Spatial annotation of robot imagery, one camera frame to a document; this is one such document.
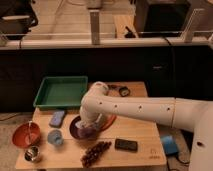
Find red orange spatula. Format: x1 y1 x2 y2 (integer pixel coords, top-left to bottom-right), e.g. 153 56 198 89
100 115 117 131

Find green plastic tray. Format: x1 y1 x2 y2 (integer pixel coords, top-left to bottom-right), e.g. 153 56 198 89
33 76 88 110

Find blue plastic cup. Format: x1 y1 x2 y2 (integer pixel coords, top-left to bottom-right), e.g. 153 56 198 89
47 129 63 146

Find small metal pot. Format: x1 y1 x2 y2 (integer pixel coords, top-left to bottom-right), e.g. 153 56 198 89
24 146 41 163

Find bunch of dark grapes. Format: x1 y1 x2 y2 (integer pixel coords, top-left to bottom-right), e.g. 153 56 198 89
81 141 111 168

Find purple bowl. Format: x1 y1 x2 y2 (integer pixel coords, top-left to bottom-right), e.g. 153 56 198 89
69 116 97 140

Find light blue towel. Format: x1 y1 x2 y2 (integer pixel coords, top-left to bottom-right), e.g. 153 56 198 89
75 121 98 139

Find black rectangular remote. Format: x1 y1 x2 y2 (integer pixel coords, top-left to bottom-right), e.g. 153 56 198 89
115 139 138 152

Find spoon in red bowl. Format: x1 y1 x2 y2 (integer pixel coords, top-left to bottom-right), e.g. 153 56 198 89
28 120 32 143

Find blue box on floor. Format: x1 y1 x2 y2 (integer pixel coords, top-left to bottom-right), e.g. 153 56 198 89
161 136 179 155

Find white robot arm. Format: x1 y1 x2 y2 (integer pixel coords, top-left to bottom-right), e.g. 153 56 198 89
80 82 213 171

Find blue sponge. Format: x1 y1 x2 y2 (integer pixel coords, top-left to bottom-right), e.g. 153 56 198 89
49 111 66 128

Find red bowl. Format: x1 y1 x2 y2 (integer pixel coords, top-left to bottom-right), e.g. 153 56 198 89
12 122 41 149

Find wooden table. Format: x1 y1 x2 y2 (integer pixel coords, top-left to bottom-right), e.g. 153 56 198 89
15 81 168 171

